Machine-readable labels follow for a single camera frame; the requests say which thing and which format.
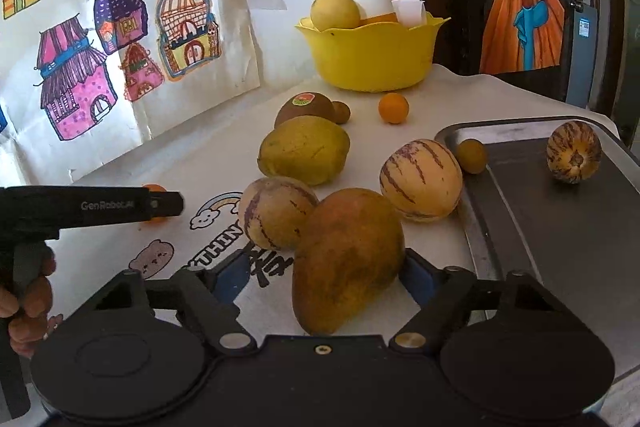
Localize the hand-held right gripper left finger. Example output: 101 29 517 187
75 249 259 353

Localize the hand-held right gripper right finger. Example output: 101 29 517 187
389 249 567 355

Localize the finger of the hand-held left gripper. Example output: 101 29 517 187
148 191 185 216

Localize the small orange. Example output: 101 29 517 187
378 92 410 125
139 183 171 226

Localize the tan pepino melon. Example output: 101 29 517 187
237 177 320 251

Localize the orange-brown mango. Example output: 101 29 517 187
291 188 406 336

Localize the pale yellow pepino melon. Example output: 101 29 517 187
379 139 464 224

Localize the metal baking tray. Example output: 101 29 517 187
434 116 640 388

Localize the green-yellow mango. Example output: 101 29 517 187
257 115 351 186

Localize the large kiwi with sticker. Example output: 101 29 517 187
274 92 337 128

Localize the person's left hand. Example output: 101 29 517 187
0 244 57 358

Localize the white printed tablecloth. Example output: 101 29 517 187
0 64 640 427

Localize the small brown fruit on tray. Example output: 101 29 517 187
455 138 488 175

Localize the house-pattern cloth bag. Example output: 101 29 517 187
0 0 262 188

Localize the dark-striped pepino melon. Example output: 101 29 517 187
546 120 602 184

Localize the yellow plastic bowl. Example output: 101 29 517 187
294 12 452 93

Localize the yellow apple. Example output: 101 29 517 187
310 0 362 32

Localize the white paper card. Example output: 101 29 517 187
391 0 427 28

